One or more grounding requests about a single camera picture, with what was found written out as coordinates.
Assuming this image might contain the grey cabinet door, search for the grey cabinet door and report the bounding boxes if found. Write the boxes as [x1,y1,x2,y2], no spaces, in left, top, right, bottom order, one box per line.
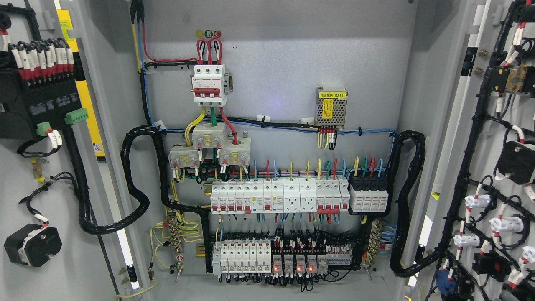
[0,0,155,301]
[390,0,534,301]

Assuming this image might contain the current transformer blocks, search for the current transformer blocks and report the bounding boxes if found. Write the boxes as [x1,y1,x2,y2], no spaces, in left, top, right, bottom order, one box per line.
[168,122,251,173]

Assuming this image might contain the white breaker row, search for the white breaker row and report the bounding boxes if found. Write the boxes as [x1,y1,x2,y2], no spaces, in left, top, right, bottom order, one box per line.
[210,177,350,214]

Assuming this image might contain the metal mesh power supply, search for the metal mesh power supply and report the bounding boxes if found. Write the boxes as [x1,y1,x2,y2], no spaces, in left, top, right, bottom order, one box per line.
[315,86,348,128]

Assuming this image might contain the red white main breaker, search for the red white main breaker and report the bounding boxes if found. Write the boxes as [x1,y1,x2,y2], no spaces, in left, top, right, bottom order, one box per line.
[192,64,229,107]

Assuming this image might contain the relay terminal row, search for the relay terminal row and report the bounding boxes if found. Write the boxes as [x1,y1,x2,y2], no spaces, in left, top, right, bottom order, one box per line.
[211,227,362,284]

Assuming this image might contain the black surge protector block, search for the black surge protector block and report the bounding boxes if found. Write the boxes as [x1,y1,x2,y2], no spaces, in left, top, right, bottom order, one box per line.
[349,174,390,217]

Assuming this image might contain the black digital power meter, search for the black digital power meter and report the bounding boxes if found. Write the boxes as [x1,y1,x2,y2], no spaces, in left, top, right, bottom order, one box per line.
[0,69,88,140]

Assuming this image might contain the black corrugated cable conduit left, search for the black corrugated cable conduit left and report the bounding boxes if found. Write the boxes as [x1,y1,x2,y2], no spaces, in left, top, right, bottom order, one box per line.
[77,125,209,235]

